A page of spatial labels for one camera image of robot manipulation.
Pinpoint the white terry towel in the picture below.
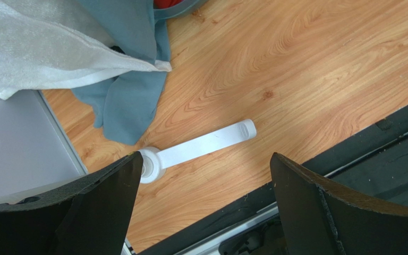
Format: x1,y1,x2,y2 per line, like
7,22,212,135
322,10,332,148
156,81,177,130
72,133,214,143
0,1,172,100

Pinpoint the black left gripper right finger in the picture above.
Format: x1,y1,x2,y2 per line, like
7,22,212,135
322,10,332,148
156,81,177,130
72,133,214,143
270,153,408,254

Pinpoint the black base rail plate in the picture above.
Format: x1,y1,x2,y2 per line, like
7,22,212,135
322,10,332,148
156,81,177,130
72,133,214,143
144,105,408,254

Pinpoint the grey-green plastic tub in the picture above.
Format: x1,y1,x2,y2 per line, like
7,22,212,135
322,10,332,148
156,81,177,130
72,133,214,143
154,0,208,20

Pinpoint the blue-grey cloth garment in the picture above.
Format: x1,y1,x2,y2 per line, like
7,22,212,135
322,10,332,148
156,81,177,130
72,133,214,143
72,1,171,145

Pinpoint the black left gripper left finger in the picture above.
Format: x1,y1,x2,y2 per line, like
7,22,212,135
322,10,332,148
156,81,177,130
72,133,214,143
0,152,143,254

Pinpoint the white clothes rack foot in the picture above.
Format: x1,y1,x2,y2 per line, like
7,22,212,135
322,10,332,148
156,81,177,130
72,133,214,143
139,119,257,184

